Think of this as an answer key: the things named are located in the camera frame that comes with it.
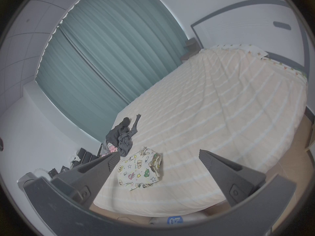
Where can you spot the dark grey garment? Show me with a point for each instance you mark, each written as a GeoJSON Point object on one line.
{"type": "Point", "coordinates": [124, 145]}

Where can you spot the black padded chair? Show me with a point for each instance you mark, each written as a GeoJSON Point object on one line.
{"type": "Point", "coordinates": [86, 157]}

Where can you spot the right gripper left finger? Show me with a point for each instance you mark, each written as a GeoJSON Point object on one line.
{"type": "Point", "coordinates": [86, 181]}

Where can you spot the grey bedside table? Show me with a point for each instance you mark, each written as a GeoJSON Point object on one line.
{"type": "Point", "coordinates": [190, 49]}

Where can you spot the white heart print pillow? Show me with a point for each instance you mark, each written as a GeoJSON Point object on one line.
{"type": "Point", "coordinates": [246, 49]}

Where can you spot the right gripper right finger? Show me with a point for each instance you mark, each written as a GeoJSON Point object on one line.
{"type": "Point", "coordinates": [231, 176]}

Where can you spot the blue-green curtain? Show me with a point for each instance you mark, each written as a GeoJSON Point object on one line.
{"type": "Point", "coordinates": [78, 87]}
{"type": "Point", "coordinates": [123, 38]}

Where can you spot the pink garment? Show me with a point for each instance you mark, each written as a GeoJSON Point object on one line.
{"type": "Point", "coordinates": [113, 148]}

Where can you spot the light grey garment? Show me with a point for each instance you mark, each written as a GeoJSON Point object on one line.
{"type": "Point", "coordinates": [106, 147]}

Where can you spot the bed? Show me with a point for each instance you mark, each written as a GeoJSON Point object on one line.
{"type": "Point", "coordinates": [209, 119]}

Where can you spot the white printed pyjama top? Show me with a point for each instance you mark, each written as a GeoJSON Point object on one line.
{"type": "Point", "coordinates": [137, 168]}

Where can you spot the black garment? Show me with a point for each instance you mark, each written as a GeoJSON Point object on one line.
{"type": "Point", "coordinates": [115, 134]}

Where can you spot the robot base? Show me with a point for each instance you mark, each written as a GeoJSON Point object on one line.
{"type": "Point", "coordinates": [176, 220]}

